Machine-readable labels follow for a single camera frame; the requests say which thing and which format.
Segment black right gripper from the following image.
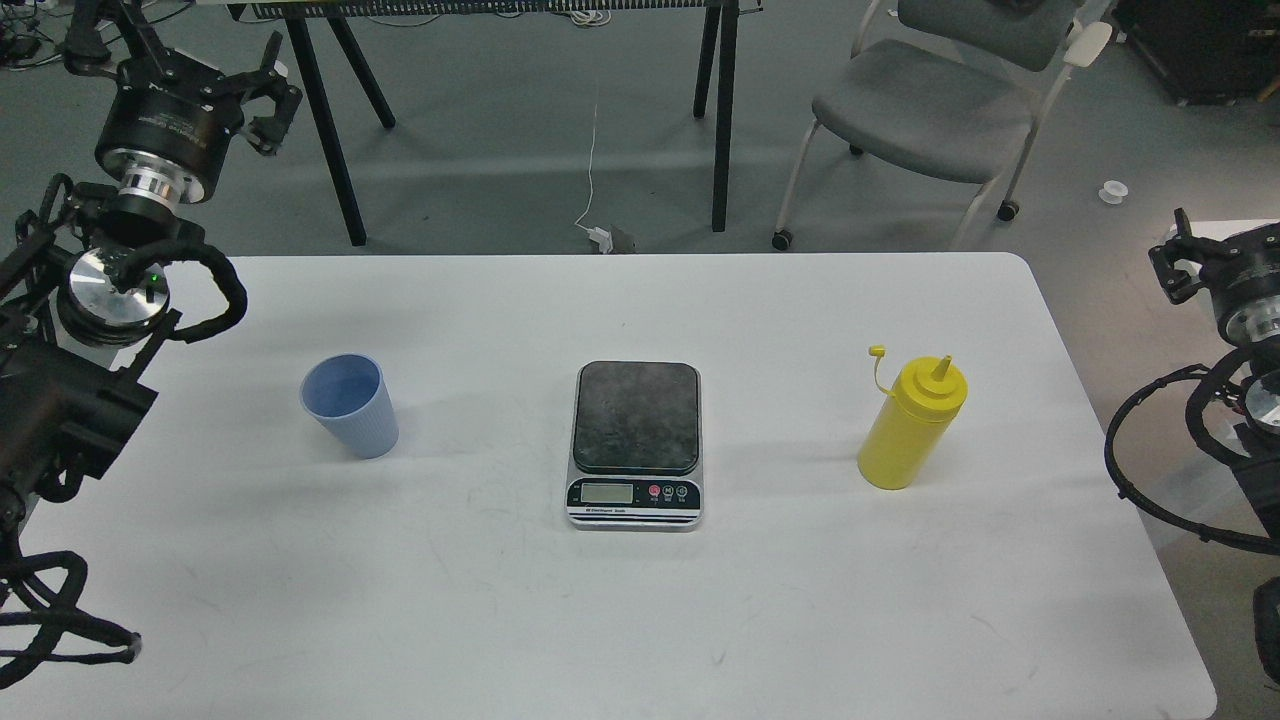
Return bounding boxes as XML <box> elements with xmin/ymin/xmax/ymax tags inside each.
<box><xmin>1148</xmin><ymin>208</ymin><xmax>1279</xmax><ymax>347</ymax></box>

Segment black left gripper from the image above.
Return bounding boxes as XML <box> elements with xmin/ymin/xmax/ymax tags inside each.
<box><xmin>64</xmin><ymin>0</ymin><xmax>303</xmax><ymax>205</ymax></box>

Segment yellow squeeze bottle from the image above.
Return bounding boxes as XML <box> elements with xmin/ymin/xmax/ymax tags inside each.
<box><xmin>858</xmin><ymin>345</ymin><xmax>968</xmax><ymax>491</ymax></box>

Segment blue ribbed plastic cup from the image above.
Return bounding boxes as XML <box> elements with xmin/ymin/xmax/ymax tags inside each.
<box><xmin>300</xmin><ymin>354</ymin><xmax>401</xmax><ymax>459</ymax></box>

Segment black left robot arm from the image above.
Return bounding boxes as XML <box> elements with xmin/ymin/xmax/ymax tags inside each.
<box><xmin>1</xmin><ymin>1</ymin><xmax>302</xmax><ymax>687</ymax></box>

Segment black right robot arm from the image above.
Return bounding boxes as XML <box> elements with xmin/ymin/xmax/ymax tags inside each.
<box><xmin>1103</xmin><ymin>208</ymin><xmax>1279</xmax><ymax>557</ymax></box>

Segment digital kitchen scale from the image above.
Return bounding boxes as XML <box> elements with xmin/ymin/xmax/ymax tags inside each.
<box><xmin>563</xmin><ymin>360</ymin><xmax>707</xmax><ymax>532</ymax></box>

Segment white plastic spool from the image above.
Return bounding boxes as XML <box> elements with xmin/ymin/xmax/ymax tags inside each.
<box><xmin>1097</xmin><ymin>179</ymin><xmax>1130</xmax><ymax>206</ymax></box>

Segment black trestle table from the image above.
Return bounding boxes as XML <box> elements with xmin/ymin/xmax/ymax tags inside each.
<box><xmin>227</xmin><ymin>0</ymin><xmax>765</xmax><ymax>247</ymax></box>

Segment black cabinet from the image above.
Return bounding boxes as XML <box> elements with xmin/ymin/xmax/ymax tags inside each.
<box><xmin>1111</xmin><ymin>1</ymin><xmax>1279</xmax><ymax>106</ymax></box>

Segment grey office chair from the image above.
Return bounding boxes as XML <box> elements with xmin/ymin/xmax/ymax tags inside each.
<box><xmin>771</xmin><ymin>1</ymin><xmax>1114</xmax><ymax>251</ymax></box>

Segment white cable with plug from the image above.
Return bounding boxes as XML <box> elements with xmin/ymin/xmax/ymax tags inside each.
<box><xmin>575</xmin><ymin>78</ymin><xmax>637</xmax><ymax>254</ymax></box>

